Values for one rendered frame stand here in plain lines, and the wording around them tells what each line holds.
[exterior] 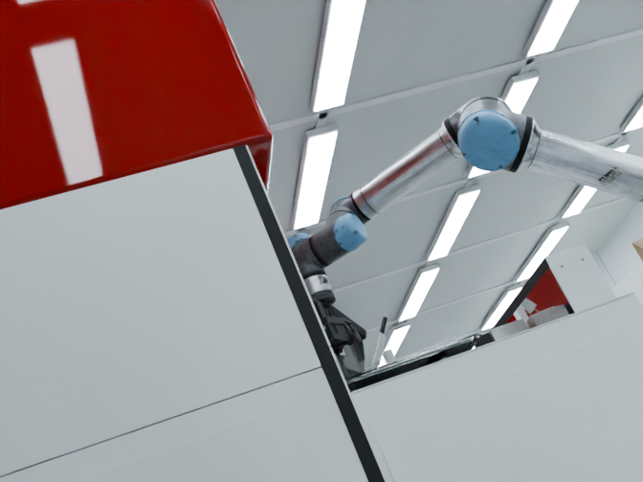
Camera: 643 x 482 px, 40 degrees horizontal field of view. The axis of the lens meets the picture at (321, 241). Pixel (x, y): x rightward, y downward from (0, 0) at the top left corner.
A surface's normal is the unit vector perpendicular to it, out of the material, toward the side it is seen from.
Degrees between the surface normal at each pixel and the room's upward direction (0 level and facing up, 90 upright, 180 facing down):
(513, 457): 90
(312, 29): 180
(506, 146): 124
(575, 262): 90
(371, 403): 90
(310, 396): 90
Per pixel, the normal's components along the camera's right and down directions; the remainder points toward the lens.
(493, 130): -0.27, 0.37
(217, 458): 0.11, -0.46
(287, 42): 0.36, 0.84
